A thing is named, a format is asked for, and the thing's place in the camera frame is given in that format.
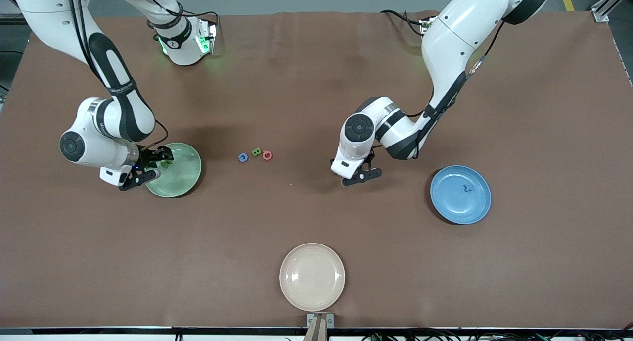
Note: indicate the black table edge rail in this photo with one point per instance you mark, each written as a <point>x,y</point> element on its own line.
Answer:
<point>445,329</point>

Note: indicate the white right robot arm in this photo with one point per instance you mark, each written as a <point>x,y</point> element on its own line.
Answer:
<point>94,150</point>

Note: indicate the silver arm base connector box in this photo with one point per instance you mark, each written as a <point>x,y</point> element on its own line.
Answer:
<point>425,24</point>

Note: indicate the aluminium frame profile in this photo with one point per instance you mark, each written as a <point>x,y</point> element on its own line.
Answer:
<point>601,15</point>

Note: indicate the light green plate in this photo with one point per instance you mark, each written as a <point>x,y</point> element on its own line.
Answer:
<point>183,180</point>

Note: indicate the blue plate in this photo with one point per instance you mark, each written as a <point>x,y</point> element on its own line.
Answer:
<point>452,202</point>

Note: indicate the pink letter Q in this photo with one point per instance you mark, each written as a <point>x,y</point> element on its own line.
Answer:
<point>270,159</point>

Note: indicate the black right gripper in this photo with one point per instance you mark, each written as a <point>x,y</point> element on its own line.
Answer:
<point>147,157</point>

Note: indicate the green letter N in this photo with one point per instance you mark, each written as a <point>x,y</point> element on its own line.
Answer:
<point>163,164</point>

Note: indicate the brown table cover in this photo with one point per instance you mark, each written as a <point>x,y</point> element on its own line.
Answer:
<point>296,83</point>

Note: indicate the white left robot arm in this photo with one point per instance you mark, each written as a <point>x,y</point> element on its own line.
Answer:
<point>455,39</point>

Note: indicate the blue letter G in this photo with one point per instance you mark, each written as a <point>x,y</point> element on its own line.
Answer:
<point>239,158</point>

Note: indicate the beige plate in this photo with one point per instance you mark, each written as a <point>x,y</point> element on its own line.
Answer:
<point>312,277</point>

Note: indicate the green letter B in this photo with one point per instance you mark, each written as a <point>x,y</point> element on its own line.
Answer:
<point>256,152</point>

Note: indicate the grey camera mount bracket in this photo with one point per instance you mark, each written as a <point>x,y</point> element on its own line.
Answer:
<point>320,321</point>

